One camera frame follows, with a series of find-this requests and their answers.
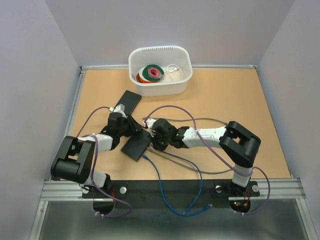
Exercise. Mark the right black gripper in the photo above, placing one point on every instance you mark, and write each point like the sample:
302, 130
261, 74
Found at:
155, 144

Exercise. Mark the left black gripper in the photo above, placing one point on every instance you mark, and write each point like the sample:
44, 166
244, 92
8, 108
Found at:
133, 126

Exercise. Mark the black network switch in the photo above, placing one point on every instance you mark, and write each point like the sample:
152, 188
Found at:
136, 145
130, 101

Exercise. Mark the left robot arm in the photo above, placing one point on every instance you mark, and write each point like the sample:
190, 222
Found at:
73, 161

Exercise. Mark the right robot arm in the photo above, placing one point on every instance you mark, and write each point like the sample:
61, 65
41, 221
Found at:
240, 144

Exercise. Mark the white plastic bin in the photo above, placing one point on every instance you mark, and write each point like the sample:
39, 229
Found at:
174, 62

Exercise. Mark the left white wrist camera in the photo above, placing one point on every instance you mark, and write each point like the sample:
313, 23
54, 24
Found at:
120, 108

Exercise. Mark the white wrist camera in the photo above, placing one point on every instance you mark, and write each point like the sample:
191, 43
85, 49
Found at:
120, 108
148, 123

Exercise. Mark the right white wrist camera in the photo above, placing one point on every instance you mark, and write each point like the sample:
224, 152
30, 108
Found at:
148, 123

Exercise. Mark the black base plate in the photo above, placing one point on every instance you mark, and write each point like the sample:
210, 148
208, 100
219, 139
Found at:
148, 194

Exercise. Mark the aluminium table frame rail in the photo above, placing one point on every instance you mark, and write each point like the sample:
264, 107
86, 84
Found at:
212, 98

